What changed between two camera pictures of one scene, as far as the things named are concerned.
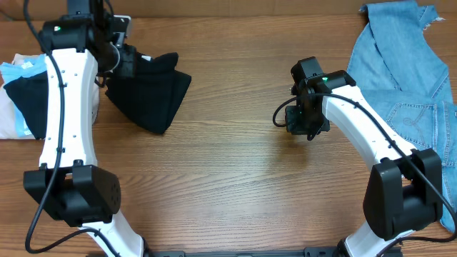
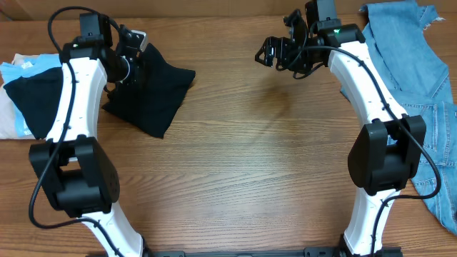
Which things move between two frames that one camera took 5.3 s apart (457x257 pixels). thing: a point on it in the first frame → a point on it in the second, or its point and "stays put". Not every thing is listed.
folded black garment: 31,91 stays put
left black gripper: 128,70 → 137,72
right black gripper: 295,128 → 281,47
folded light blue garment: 31,66 stays put
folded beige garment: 8,122 stays put
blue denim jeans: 397,67 stays put
